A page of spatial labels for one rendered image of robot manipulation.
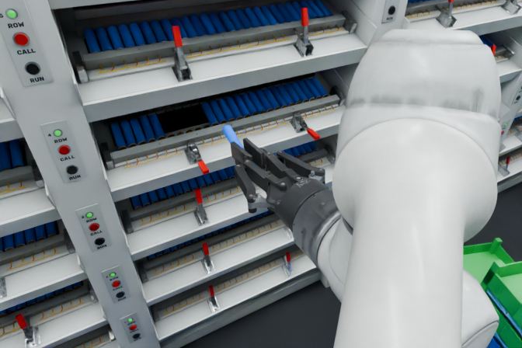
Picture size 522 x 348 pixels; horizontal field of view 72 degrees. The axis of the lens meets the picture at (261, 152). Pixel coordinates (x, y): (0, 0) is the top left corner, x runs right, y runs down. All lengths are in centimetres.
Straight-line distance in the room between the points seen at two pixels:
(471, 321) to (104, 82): 61
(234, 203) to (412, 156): 75
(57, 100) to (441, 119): 56
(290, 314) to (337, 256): 104
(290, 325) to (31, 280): 82
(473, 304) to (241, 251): 81
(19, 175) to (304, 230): 56
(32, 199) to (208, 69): 41
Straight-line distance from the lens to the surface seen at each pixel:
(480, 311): 35
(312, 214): 42
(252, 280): 125
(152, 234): 91
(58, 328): 107
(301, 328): 137
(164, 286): 105
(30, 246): 93
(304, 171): 55
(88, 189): 76
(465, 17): 117
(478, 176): 25
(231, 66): 73
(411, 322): 18
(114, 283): 94
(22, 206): 80
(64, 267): 92
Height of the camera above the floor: 120
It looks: 36 degrees down
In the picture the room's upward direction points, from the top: straight up
